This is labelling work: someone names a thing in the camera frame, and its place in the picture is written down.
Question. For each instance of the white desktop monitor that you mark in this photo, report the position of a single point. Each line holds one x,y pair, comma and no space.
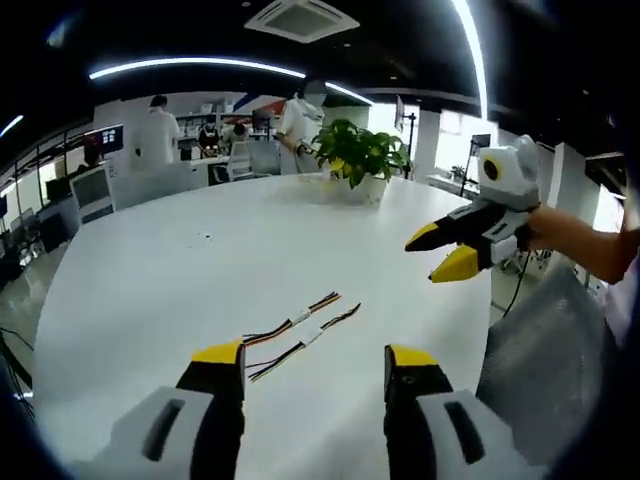
92,192

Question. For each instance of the curved ceiling light strip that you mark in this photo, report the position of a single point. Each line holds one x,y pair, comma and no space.
475,55

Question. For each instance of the pale mesh office chair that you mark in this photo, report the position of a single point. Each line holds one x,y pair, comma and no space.
245,160

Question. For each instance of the long ceiling light strip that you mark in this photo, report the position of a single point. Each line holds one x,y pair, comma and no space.
200,62

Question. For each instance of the ceiling air vent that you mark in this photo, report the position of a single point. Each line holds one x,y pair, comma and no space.
302,20

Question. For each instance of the short ceiling light strip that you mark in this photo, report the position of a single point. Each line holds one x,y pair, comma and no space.
11,126

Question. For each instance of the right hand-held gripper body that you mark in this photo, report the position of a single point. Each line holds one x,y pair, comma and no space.
510,175

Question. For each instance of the dark wall screen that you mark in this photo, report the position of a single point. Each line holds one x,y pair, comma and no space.
105,137

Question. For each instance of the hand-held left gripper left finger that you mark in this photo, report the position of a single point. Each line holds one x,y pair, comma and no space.
155,430

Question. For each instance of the person's right hand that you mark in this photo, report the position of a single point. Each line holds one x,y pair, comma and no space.
537,230

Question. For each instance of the small screen on stand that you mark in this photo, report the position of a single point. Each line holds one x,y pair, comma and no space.
481,146

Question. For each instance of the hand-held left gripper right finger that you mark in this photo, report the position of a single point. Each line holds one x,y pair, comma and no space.
450,430

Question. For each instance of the monitor on black stand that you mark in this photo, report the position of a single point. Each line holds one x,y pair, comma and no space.
401,115

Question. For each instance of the green potted plant white pot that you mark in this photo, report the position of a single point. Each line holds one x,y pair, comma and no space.
357,150

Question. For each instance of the grey mesh office chair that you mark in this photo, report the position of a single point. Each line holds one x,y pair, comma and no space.
545,365

